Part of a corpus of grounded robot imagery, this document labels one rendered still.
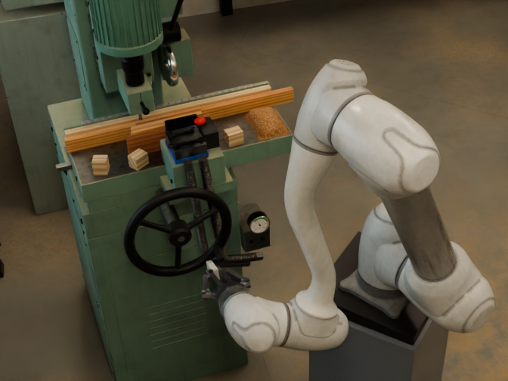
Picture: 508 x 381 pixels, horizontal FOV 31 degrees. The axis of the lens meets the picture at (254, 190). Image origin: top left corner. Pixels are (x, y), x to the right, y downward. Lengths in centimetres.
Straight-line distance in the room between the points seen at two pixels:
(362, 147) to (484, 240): 194
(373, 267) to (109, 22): 90
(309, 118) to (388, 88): 259
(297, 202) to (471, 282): 49
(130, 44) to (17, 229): 158
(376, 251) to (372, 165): 63
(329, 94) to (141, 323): 126
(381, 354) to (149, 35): 101
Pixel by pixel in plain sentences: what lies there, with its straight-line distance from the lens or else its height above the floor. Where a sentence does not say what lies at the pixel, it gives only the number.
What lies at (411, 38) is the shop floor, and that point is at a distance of 481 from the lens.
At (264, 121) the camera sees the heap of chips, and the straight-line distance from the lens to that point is 253.
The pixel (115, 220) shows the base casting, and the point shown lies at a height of 76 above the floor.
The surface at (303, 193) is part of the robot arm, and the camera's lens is 190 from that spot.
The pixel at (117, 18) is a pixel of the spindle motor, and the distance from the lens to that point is 229.
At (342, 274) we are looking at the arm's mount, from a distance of 248.
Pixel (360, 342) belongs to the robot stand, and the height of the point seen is 55.
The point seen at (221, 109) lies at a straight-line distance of 259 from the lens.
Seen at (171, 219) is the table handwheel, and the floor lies 83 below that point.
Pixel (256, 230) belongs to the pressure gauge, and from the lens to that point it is 261.
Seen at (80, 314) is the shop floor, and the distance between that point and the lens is 334.
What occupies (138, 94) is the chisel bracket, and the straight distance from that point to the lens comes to 244.
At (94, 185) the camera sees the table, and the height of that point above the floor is 89.
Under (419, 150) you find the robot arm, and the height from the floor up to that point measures 138.
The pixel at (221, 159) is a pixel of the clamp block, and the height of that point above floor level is 95.
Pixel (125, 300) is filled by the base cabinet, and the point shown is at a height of 45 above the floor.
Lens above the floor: 238
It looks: 39 degrees down
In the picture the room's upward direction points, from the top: 3 degrees counter-clockwise
